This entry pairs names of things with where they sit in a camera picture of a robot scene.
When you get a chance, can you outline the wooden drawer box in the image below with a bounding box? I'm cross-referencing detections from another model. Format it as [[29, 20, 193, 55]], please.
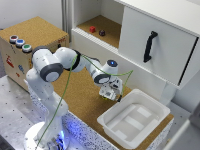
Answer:
[[0, 16, 71, 92]]

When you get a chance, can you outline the purple block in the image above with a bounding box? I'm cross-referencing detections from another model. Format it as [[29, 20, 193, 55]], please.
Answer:
[[98, 29, 106, 37]]

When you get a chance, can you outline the white plastic box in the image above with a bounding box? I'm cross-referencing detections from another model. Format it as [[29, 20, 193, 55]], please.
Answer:
[[96, 88, 171, 150]]

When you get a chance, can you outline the red button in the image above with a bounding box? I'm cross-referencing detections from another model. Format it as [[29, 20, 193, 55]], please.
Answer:
[[8, 34, 19, 44]]

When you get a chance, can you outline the pink block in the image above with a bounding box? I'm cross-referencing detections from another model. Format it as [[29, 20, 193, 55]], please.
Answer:
[[89, 26, 97, 34]]

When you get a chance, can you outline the black drawer handle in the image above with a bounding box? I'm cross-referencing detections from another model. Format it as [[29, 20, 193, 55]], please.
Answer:
[[57, 37, 65, 50]]

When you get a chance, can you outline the black door handle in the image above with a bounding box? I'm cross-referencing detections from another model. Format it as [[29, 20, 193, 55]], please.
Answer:
[[143, 30, 159, 64]]

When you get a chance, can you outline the yellow block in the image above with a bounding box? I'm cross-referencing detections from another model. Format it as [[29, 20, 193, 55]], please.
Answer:
[[104, 95, 114, 101]]

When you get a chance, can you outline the green button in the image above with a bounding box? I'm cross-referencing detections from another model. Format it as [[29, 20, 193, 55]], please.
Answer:
[[21, 43, 33, 54]]

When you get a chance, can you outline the blue button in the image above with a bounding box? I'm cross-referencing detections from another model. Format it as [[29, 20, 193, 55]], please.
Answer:
[[15, 38, 26, 49]]

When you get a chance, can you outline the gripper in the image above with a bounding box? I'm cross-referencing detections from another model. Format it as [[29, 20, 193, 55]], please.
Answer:
[[99, 78, 122, 100]]

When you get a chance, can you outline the white sliding door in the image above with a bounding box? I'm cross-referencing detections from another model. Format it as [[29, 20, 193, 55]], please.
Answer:
[[117, 5, 199, 86]]

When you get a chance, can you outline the green cable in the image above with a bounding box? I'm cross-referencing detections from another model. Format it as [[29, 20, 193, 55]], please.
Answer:
[[34, 54, 134, 150]]

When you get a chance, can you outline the white cabinet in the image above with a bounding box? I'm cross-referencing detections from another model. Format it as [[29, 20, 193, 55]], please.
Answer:
[[70, 0, 200, 107]]

